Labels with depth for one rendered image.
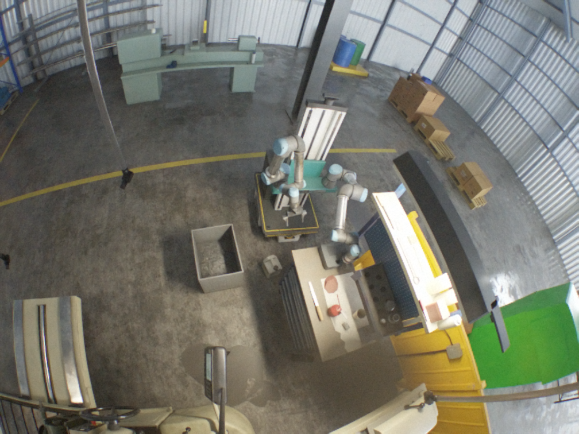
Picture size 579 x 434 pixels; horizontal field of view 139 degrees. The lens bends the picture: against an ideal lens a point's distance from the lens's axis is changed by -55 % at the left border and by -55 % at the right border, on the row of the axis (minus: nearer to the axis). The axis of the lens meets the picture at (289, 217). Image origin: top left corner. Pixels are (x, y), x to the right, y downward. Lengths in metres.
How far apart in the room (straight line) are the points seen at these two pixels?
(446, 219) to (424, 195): 0.15
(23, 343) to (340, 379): 3.35
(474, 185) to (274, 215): 4.69
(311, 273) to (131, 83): 4.79
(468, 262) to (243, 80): 5.09
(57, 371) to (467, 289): 2.88
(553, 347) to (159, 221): 5.14
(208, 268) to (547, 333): 3.98
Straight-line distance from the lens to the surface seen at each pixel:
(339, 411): 2.99
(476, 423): 2.88
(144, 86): 5.33
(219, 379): 1.36
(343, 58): 8.29
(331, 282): 1.87
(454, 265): 1.06
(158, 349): 2.77
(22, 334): 2.90
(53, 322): 2.59
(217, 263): 2.48
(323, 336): 1.81
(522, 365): 3.93
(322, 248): 1.91
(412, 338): 2.80
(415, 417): 1.69
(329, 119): 2.03
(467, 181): 6.16
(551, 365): 3.71
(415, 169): 1.17
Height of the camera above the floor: 2.64
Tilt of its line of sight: 56 degrees down
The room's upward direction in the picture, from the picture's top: 23 degrees clockwise
